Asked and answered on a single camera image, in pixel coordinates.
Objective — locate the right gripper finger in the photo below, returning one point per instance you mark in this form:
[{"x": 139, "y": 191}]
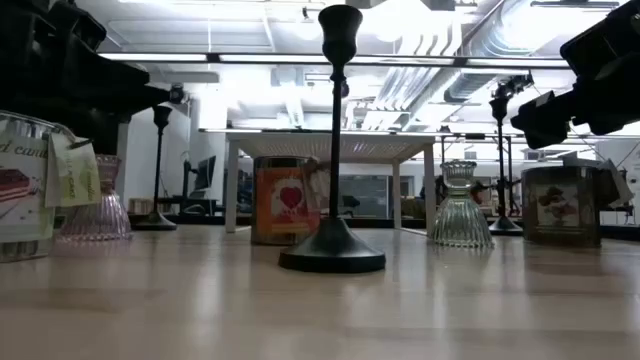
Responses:
[
  {"x": 542, "y": 122},
  {"x": 597, "y": 75}
]

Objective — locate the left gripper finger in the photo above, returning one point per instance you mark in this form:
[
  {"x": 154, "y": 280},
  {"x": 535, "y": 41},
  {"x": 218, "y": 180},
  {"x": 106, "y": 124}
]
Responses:
[
  {"x": 95, "y": 65},
  {"x": 115, "y": 107}
]

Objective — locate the brown label jar candle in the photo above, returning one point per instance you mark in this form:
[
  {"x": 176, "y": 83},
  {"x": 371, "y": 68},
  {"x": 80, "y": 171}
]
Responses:
[{"x": 560, "y": 210}]

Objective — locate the tall black candlestick holder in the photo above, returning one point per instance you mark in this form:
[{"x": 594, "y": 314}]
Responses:
[{"x": 504, "y": 227}]

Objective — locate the short black candlestick holder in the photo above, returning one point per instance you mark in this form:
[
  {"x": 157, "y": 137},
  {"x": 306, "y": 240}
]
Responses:
[{"x": 156, "y": 222}]

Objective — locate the clear ribbed glass candle holder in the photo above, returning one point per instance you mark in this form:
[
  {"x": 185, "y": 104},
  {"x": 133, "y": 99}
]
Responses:
[{"x": 460, "y": 220}]

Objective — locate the white label jar candle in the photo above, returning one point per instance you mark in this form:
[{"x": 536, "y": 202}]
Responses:
[{"x": 20, "y": 200}]

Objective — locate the medium black candlestick holder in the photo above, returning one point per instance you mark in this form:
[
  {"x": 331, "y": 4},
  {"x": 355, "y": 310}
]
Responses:
[{"x": 332, "y": 250}]

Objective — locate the pink ribbed glass candle holder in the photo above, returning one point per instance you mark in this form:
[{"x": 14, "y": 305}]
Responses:
[{"x": 100, "y": 215}]

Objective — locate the overhead light bar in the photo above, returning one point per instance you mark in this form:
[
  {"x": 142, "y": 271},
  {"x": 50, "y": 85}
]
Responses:
[{"x": 160, "y": 57}]

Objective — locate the background computer monitor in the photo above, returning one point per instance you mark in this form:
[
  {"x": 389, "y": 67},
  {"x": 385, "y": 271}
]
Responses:
[{"x": 205, "y": 172}]

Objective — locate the white perforated metal shelf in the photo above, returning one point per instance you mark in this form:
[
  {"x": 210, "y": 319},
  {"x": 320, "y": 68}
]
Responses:
[{"x": 300, "y": 145}]

